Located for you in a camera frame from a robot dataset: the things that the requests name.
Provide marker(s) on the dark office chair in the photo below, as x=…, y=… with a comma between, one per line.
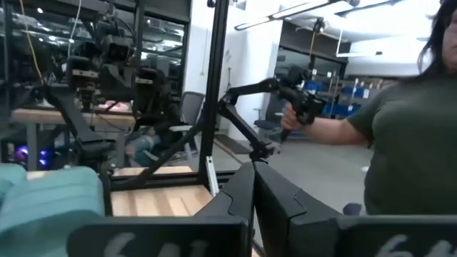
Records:
x=266, y=125

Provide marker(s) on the person's hand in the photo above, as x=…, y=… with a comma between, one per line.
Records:
x=291, y=121

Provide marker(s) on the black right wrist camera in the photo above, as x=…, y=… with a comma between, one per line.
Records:
x=118, y=48

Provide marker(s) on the wooden top table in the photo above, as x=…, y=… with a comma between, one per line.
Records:
x=53, y=116

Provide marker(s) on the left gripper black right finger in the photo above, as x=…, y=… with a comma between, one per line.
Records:
x=285, y=217

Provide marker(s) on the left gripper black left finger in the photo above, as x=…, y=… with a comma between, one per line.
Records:
x=232, y=210

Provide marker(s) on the person's forearm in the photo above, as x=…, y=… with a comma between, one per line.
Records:
x=332, y=132

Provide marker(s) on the grey office chair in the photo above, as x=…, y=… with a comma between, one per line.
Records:
x=191, y=103

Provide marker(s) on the teal foam slide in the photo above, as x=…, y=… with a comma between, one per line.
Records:
x=10, y=175
x=46, y=207

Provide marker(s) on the purple lit computer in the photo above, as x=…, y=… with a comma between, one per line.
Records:
x=23, y=155

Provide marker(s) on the person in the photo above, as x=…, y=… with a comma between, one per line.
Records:
x=410, y=150
x=143, y=150

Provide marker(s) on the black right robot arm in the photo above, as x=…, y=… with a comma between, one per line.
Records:
x=82, y=125

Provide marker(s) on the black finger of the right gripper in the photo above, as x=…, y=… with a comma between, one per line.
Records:
x=148, y=93
x=84, y=80

